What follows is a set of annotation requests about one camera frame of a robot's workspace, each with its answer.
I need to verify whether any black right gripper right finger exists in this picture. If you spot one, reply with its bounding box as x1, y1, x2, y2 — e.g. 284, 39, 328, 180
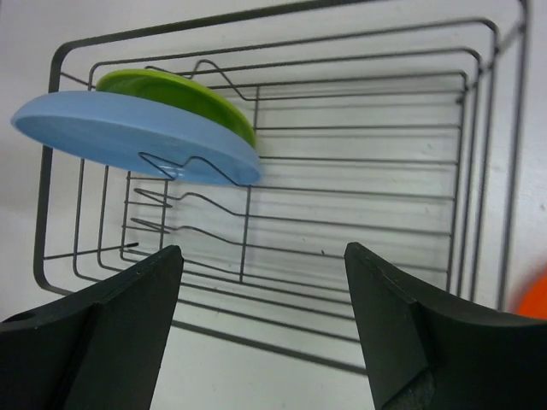
344, 243, 546, 409

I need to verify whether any orange plate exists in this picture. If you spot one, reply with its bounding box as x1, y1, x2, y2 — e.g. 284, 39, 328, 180
515, 271, 547, 319

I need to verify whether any grey wire dish rack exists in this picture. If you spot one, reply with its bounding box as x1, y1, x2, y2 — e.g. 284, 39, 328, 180
32, 1, 531, 375

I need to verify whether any green plate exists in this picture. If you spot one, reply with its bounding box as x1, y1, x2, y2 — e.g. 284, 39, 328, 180
95, 68, 256, 147

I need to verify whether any blue plate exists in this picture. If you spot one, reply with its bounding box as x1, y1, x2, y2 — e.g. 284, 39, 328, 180
11, 91, 262, 186

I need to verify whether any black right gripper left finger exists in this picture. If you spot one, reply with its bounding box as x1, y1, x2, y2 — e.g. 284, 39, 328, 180
1, 245, 184, 409

